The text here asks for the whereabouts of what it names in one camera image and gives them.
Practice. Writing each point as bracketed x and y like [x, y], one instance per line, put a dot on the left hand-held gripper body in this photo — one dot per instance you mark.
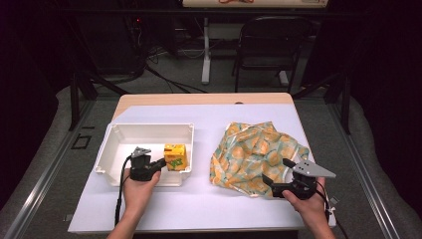
[142, 169]

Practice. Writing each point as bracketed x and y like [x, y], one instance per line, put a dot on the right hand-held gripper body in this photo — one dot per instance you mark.
[303, 187]

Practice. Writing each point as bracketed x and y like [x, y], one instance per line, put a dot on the yellow juice carton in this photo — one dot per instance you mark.
[175, 156]

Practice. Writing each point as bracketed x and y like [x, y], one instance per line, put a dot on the white plastic box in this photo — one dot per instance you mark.
[119, 146]

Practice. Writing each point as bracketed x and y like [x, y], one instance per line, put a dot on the orange patterned cloth bag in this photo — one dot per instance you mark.
[249, 156]

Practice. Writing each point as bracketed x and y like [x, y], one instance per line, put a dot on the person's right hand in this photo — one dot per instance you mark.
[310, 207]

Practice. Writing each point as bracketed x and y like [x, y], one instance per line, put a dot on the person's left hand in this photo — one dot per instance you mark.
[139, 195]

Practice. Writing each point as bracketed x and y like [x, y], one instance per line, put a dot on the white table mat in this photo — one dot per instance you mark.
[199, 205]

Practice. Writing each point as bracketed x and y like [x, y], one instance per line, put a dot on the black stand legs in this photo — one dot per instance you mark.
[335, 89]
[83, 89]

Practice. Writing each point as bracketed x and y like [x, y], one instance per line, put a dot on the white desk leg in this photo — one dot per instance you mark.
[206, 53]

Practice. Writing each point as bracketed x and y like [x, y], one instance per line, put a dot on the black folding chair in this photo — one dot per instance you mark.
[270, 43]

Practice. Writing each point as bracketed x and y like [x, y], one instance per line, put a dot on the metal floor rail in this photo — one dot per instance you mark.
[365, 179]
[46, 172]

